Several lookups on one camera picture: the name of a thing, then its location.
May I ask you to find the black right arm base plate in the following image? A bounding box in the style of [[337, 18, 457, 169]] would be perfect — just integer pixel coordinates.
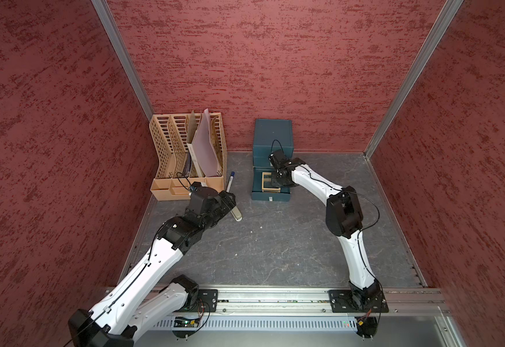
[[328, 290, 389, 314]]

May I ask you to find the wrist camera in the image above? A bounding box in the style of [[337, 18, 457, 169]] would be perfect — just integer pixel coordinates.
[[268, 150, 289, 170], [189, 182, 206, 193]]

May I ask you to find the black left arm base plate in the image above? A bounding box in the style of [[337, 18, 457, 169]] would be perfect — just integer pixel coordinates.
[[184, 289, 219, 313]]

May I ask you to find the blue capped white marker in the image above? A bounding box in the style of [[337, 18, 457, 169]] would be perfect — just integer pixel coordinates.
[[226, 171, 235, 192]]

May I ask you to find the aluminium corner post right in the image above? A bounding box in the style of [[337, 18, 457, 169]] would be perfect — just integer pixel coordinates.
[[364, 0, 463, 161]]

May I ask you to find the teal drawer cabinet yellow trim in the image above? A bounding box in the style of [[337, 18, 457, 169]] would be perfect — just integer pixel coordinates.
[[251, 119, 294, 202]]

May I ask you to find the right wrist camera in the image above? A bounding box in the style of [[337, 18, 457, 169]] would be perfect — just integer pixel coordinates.
[[268, 150, 289, 170]]

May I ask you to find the aluminium corner post left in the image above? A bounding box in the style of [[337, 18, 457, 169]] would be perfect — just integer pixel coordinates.
[[92, 0, 154, 121]]

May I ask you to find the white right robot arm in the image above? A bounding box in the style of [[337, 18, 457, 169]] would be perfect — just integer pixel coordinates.
[[268, 150, 383, 310]]

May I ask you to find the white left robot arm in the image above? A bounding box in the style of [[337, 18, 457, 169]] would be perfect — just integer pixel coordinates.
[[68, 182, 237, 346]]

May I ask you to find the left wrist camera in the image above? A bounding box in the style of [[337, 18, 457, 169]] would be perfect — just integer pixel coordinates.
[[189, 182, 206, 193]]

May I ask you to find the large wooden frame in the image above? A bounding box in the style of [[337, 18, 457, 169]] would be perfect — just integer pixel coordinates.
[[261, 171, 281, 192]]

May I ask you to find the beige lattice file organizer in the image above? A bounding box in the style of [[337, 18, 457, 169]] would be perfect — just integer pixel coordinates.
[[149, 112, 227, 202]]

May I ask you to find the aluminium corner post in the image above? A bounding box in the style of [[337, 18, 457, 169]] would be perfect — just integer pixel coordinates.
[[364, 0, 463, 161], [92, 0, 154, 121]]

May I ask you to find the pink paper folder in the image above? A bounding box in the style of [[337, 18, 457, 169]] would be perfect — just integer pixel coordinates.
[[186, 109, 222, 177]]

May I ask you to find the beige stapler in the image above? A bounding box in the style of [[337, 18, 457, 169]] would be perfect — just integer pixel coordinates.
[[231, 206, 242, 221]]

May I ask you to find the aluminium front rail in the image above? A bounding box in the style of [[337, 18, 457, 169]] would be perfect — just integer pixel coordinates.
[[100, 285, 448, 318]]

